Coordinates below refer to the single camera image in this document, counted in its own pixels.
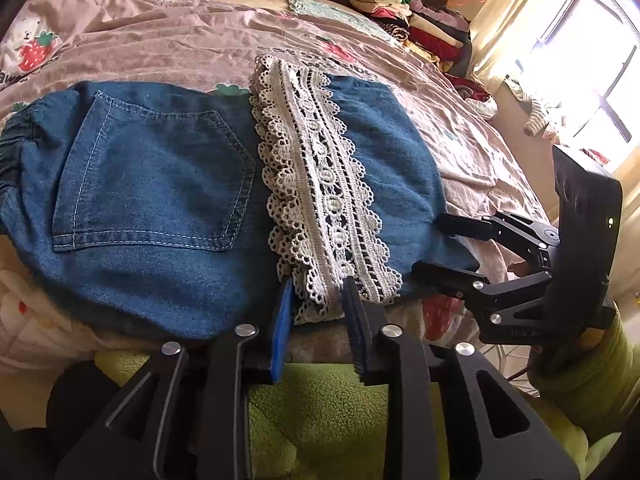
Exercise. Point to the red cloth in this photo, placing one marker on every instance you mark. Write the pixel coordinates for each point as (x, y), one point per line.
(472, 87)

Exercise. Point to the black clothing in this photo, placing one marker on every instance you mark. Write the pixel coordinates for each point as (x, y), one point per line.
(65, 400)

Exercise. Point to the beige bed sheet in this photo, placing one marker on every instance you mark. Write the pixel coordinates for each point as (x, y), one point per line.
(320, 347)

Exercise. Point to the pink strawberry print duvet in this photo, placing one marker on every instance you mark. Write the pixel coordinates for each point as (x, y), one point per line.
(175, 35)

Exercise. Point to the cream curtain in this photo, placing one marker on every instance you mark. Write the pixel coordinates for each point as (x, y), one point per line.
(505, 15)

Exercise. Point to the light blue lace cloth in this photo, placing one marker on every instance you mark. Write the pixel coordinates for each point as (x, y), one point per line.
(325, 10)

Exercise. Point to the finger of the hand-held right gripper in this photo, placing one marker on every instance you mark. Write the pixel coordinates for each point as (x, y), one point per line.
(440, 272)
(465, 226)

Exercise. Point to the blue denim pants lace trim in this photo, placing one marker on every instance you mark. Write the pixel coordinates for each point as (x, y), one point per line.
(150, 185)

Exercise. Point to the striped cloth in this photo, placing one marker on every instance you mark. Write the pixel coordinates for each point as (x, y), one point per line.
(537, 115)

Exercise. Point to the white cloth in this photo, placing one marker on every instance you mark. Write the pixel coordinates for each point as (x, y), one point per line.
(485, 109)

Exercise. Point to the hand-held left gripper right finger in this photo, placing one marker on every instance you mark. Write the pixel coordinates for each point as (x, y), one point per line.
(357, 330)

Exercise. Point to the stack of folded clothes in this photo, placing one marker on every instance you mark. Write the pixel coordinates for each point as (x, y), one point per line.
(425, 25)

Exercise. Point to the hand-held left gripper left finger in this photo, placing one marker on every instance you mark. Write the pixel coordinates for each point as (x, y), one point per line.
(281, 330)

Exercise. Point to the window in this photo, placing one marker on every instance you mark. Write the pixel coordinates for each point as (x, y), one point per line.
(590, 25)

